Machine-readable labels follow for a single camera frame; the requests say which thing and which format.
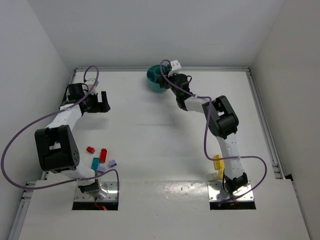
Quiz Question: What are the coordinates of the aluminium table edge rail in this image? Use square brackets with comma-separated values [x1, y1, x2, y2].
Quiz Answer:
[7, 67, 77, 240]

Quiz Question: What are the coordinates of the lilac lego plate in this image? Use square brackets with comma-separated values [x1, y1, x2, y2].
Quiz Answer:
[96, 165, 106, 173]

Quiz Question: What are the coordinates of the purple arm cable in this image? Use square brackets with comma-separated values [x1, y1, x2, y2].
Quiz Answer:
[159, 59, 268, 202]
[0, 65, 120, 191]

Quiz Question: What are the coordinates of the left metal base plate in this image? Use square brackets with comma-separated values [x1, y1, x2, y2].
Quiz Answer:
[74, 181, 118, 203]

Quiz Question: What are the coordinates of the white lego brick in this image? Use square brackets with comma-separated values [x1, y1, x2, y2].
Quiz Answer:
[207, 172, 219, 182]

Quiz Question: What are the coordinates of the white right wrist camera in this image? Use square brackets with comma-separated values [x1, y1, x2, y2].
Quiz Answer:
[167, 60, 182, 77]

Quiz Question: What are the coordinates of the teal lego brick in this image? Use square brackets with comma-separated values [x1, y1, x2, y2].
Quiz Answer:
[91, 157, 100, 171]

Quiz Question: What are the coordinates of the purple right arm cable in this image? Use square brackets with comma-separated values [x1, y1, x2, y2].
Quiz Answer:
[159, 59, 268, 202]

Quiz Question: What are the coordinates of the purple lego brick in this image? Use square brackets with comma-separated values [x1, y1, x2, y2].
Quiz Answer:
[108, 159, 118, 168]

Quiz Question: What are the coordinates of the yellow L-shaped lego brick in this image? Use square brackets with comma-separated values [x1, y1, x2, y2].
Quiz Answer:
[213, 154, 225, 170]

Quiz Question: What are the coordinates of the small red lego brick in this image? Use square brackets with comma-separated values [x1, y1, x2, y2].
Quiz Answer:
[86, 146, 96, 154]

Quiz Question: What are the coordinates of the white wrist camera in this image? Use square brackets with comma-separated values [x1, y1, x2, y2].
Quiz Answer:
[167, 60, 182, 77]
[84, 78, 98, 95]

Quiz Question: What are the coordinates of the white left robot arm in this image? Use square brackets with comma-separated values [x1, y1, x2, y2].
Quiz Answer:
[34, 83, 111, 195]

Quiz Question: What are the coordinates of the long red lego brick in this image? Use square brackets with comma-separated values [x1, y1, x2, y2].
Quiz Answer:
[99, 148, 108, 163]

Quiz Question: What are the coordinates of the right aluminium table rail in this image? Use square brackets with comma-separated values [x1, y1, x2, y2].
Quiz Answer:
[246, 69, 285, 179]

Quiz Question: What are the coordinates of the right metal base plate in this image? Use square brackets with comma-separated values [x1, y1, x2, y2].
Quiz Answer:
[207, 180, 255, 202]

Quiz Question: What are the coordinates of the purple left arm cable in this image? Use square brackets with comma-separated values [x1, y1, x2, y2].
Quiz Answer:
[0, 65, 120, 191]

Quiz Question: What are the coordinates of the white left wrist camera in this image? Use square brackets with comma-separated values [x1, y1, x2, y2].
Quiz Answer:
[84, 78, 98, 95]

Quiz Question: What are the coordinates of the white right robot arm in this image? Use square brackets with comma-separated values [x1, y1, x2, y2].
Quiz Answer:
[158, 73, 248, 195]

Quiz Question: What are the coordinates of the teal divided round container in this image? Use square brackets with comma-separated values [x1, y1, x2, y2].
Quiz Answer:
[146, 64, 166, 93]

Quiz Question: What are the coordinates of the long yellow lego brick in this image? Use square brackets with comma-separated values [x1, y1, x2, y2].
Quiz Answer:
[218, 168, 225, 180]

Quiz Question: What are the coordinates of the metal base plate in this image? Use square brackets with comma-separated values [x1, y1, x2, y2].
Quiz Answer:
[74, 181, 118, 203]
[207, 180, 255, 202]

